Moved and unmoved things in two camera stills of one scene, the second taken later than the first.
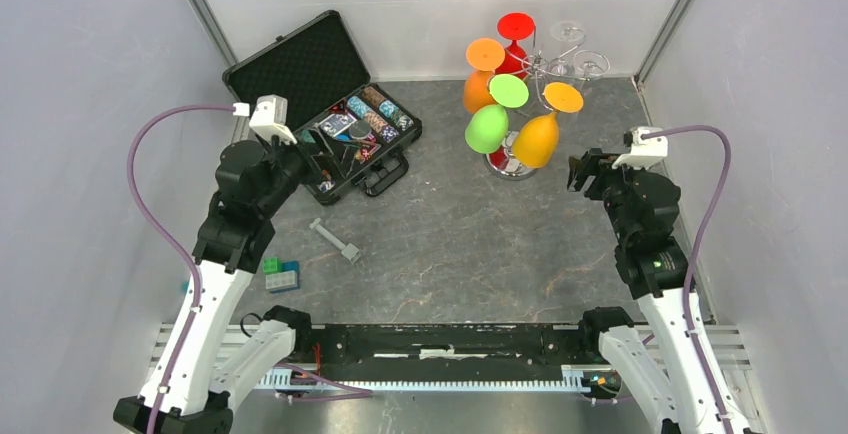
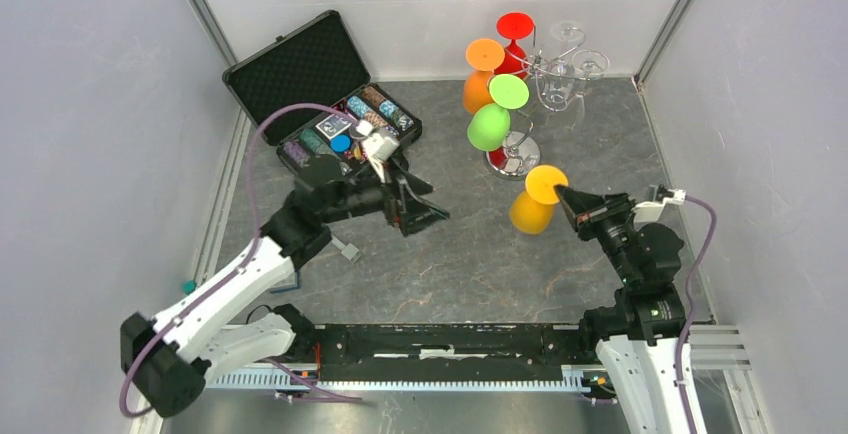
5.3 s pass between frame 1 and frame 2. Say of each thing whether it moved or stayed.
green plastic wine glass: stayed
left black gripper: moved
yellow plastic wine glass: moved
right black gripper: moved
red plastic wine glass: stayed
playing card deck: stayed
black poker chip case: stayed
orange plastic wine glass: stayed
